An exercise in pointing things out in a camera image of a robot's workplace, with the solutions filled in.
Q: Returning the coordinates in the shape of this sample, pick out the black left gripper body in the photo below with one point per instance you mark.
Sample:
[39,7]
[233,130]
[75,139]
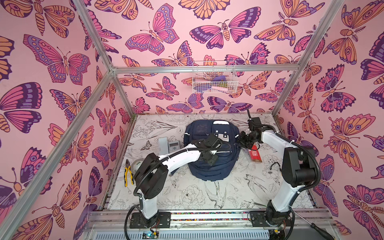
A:
[211,158]

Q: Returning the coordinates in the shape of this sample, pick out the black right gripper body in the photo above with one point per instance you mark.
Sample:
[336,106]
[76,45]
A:
[244,140]

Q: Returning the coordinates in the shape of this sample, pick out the navy blue student backpack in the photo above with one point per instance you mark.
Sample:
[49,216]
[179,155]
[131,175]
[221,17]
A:
[227,132]

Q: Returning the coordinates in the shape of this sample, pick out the grey calculator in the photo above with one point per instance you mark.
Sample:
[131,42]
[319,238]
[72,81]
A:
[174,146]

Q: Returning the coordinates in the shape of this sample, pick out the silver pencil case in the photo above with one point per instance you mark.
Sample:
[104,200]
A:
[163,146]

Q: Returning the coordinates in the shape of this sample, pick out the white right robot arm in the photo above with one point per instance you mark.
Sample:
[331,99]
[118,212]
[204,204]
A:
[299,167]

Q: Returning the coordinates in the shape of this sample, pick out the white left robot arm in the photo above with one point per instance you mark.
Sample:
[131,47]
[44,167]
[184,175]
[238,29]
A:
[152,174]

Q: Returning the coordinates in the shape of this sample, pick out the red pencil box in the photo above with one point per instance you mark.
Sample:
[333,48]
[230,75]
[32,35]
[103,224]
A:
[254,154]

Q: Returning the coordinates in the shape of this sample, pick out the clear tape roll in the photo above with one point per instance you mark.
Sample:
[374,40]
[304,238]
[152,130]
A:
[136,165]

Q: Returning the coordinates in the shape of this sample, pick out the small green circuit board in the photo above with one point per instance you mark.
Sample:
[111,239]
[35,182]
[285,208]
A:
[148,235]

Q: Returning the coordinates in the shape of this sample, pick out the white wire wall basket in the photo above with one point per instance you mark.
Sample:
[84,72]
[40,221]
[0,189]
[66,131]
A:
[214,78]

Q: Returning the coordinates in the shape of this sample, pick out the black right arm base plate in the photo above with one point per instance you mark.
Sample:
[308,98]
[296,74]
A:
[258,219]

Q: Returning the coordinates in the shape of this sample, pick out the yellow handled pliers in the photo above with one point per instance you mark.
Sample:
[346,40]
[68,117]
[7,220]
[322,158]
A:
[128,175]

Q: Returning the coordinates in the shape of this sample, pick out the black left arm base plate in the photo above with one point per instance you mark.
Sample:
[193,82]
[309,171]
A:
[161,220]

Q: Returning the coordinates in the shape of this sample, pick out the black screwdriver handle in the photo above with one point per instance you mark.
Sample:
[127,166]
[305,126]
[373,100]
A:
[320,231]

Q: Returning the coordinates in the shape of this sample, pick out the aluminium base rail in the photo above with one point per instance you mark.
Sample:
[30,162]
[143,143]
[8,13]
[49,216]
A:
[210,225]

